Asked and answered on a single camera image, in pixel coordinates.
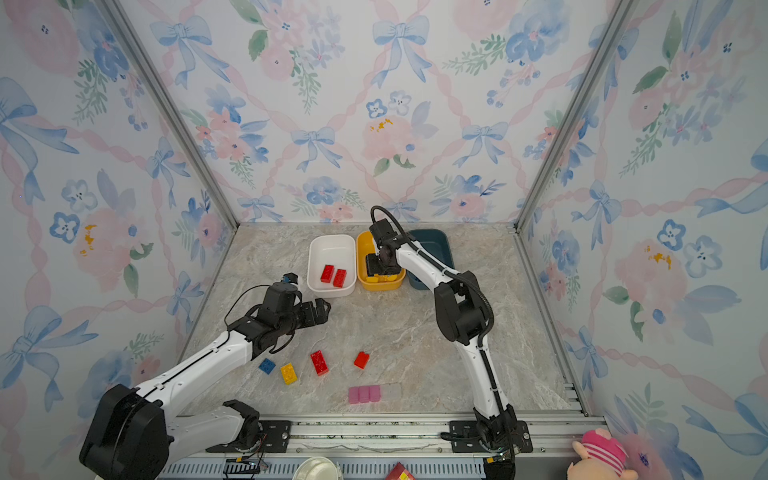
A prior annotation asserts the red small lego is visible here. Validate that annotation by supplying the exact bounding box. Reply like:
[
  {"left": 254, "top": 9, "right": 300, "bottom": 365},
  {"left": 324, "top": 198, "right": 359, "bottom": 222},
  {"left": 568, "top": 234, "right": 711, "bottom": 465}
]
[{"left": 353, "top": 351, "right": 370, "bottom": 370}]

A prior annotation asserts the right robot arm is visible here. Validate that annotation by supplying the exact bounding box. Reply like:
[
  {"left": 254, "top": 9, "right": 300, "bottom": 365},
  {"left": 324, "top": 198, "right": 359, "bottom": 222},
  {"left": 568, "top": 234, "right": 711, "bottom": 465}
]
[{"left": 370, "top": 220, "right": 517, "bottom": 453}]

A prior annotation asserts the aluminium rail base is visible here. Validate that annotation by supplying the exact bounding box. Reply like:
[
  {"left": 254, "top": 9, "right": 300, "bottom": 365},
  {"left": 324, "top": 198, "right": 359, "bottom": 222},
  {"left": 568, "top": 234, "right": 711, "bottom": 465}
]
[{"left": 161, "top": 410, "right": 607, "bottom": 479}]

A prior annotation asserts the white plastic container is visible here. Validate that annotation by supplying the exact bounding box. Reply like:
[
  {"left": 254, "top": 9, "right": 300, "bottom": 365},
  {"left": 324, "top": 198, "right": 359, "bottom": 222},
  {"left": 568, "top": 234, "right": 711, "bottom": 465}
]
[{"left": 306, "top": 234, "right": 357, "bottom": 299}]

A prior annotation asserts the red box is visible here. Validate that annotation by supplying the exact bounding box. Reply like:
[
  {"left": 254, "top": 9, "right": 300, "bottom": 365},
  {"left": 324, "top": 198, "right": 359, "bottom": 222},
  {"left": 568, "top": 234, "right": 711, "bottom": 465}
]
[{"left": 385, "top": 462, "right": 415, "bottom": 480}]

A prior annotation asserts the pink translucent block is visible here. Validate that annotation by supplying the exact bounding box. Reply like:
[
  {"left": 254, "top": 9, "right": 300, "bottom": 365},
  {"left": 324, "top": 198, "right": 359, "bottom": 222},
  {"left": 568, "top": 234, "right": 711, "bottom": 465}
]
[{"left": 348, "top": 384, "right": 402, "bottom": 405}]

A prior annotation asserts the pink plush toy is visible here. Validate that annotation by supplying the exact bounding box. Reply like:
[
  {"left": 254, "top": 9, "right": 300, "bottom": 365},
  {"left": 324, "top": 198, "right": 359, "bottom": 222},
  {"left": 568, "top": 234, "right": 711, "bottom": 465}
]
[{"left": 566, "top": 428, "right": 639, "bottom": 480}]

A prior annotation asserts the yellow long lego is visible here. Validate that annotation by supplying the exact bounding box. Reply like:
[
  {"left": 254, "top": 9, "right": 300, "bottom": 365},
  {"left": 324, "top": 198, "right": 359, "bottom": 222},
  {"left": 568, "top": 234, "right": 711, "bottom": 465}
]
[{"left": 280, "top": 363, "right": 298, "bottom": 385}]

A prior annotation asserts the white bowl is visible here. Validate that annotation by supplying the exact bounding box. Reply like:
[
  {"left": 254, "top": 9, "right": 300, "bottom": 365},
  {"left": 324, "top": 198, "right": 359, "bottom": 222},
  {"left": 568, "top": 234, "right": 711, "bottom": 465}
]
[{"left": 292, "top": 457, "right": 343, "bottom": 480}]

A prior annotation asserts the red long lego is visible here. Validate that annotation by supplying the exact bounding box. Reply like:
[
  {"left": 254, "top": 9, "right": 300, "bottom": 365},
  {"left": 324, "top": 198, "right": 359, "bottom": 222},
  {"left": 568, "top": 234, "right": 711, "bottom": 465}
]
[
  {"left": 320, "top": 264, "right": 335, "bottom": 284},
  {"left": 310, "top": 350, "right": 329, "bottom": 376}
]

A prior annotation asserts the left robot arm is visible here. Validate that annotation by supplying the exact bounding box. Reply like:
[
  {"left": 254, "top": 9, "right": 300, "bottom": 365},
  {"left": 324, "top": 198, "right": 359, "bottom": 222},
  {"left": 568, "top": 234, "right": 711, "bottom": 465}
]
[{"left": 79, "top": 279, "right": 331, "bottom": 479}]

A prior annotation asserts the dark blue lego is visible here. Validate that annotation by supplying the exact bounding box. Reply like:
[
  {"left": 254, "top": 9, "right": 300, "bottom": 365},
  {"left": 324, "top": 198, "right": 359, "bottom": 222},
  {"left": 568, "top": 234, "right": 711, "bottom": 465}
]
[{"left": 259, "top": 358, "right": 276, "bottom": 375}]

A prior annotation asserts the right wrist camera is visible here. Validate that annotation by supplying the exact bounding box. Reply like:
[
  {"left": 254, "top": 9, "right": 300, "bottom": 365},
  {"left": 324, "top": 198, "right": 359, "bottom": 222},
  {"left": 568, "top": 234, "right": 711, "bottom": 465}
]
[{"left": 369, "top": 219, "right": 398, "bottom": 245}]

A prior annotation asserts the yellow plastic container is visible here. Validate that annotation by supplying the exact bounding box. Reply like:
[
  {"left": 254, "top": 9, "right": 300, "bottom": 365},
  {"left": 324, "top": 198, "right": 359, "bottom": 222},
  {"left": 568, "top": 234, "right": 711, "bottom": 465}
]
[{"left": 356, "top": 231, "right": 406, "bottom": 292}]

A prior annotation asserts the dark teal plastic container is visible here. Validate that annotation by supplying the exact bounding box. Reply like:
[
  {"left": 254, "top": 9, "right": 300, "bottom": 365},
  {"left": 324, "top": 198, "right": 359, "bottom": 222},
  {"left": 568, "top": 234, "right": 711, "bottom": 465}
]
[{"left": 404, "top": 229, "right": 456, "bottom": 290}]

